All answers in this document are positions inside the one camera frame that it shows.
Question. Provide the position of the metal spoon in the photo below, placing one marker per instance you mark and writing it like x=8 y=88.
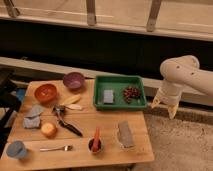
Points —
x=64 y=148

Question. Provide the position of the green plastic tray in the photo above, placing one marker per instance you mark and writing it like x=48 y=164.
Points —
x=118 y=84

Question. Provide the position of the small dark cup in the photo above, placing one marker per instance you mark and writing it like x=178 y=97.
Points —
x=90 y=147

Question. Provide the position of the blue sponge in tray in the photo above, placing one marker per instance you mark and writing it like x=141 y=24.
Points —
x=108 y=96

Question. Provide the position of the red grape bunch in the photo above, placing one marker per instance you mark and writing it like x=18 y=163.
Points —
x=130 y=93

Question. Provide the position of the banana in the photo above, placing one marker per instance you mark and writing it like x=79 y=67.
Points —
x=71 y=99

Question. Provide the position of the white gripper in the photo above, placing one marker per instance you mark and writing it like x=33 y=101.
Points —
x=169 y=93

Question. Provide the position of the grey blue towel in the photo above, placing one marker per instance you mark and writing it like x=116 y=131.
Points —
x=32 y=118

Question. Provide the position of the black handled can opener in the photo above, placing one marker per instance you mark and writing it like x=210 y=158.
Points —
x=59 y=111

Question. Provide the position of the wooden knife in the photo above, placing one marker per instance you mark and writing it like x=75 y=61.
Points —
x=74 y=107

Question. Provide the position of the yellow apple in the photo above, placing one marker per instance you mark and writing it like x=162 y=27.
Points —
x=48 y=129

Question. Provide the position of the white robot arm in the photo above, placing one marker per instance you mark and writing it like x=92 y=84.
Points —
x=177 y=73

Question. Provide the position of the purple bowl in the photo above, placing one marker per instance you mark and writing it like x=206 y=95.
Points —
x=74 y=80

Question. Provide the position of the orange bowl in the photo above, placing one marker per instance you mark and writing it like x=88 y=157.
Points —
x=45 y=93

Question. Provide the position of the black chair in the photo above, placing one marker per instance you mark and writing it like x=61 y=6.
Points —
x=7 y=100

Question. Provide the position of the blue cup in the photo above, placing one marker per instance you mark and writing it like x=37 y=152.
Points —
x=16 y=150

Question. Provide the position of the orange carrot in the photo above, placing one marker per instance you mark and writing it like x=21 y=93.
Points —
x=95 y=146

